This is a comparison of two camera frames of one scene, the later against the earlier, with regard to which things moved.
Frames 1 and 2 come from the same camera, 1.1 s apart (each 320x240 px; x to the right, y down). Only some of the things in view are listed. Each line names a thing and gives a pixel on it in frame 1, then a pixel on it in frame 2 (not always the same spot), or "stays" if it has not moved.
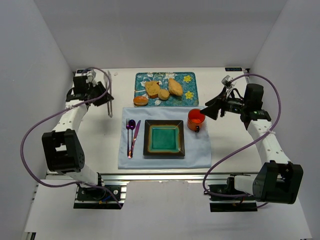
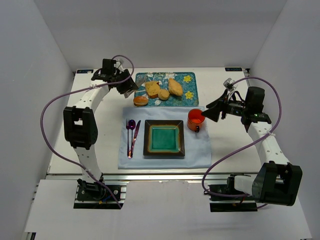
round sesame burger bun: x=140 y=101 stays
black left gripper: x=99 y=90 to x=127 y=85
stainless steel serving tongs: x=109 y=103 to x=140 y=79
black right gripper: x=221 y=106 stays
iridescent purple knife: x=136 y=130 stays
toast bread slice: x=152 y=88 stays
